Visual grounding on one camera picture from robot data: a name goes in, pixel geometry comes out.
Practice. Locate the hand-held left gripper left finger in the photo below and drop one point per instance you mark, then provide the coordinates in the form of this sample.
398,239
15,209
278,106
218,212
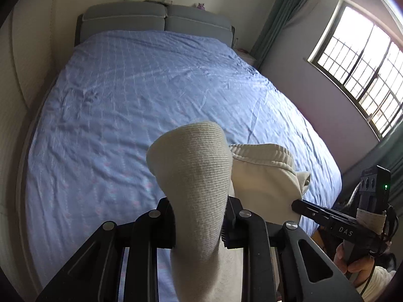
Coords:
165,226

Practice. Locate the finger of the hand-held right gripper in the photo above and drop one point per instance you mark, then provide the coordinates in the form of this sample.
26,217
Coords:
314,211

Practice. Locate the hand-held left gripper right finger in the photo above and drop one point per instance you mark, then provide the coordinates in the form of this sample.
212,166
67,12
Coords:
234,229

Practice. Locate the person's right forearm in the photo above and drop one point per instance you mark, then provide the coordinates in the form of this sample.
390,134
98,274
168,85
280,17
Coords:
377,278

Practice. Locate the person's right hand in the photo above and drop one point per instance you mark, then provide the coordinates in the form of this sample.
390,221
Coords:
362,265

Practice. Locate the barred window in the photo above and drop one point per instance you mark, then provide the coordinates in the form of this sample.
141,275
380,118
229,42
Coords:
362,63

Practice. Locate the blue floral bed sheet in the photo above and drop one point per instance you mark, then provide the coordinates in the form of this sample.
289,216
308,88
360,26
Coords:
141,85

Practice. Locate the white nightstand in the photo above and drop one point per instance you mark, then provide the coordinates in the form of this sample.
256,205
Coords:
247,57

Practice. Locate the green curtain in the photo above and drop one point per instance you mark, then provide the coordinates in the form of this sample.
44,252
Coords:
277,22

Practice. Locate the grey padded headboard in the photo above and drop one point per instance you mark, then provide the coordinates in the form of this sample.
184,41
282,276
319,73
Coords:
189,22

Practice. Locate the small purple toy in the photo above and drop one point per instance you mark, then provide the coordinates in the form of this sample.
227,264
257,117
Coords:
201,6

